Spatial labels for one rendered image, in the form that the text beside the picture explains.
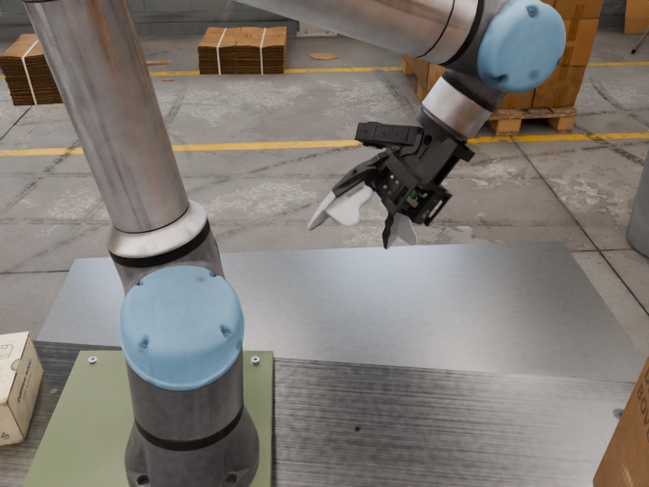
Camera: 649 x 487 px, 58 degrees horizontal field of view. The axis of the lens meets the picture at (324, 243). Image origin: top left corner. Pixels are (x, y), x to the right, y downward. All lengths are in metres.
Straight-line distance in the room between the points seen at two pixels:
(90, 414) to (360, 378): 0.36
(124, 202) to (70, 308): 0.42
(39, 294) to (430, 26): 2.19
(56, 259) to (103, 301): 1.67
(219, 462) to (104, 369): 0.27
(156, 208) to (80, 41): 0.18
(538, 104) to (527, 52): 3.20
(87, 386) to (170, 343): 0.31
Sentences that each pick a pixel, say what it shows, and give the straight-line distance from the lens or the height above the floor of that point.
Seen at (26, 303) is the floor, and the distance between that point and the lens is 2.49.
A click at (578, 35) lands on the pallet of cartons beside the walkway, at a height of 0.56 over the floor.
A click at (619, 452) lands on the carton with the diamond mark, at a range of 0.69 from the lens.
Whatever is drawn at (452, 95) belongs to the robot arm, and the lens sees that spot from 0.70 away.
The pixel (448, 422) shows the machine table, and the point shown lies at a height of 0.83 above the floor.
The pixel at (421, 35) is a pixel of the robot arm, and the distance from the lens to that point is 0.49.
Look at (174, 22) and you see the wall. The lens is 5.67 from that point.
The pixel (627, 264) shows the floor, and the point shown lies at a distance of 2.72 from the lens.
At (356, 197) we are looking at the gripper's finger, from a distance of 0.73.
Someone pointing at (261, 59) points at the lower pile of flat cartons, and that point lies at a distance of 4.50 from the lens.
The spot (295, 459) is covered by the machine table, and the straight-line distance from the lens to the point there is 0.76.
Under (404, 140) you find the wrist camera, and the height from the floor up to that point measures 1.14.
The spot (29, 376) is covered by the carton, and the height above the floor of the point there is 0.87.
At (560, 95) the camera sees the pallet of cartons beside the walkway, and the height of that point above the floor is 0.22.
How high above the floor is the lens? 1.45
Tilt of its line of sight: 35 degrees down
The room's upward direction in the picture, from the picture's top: straight up
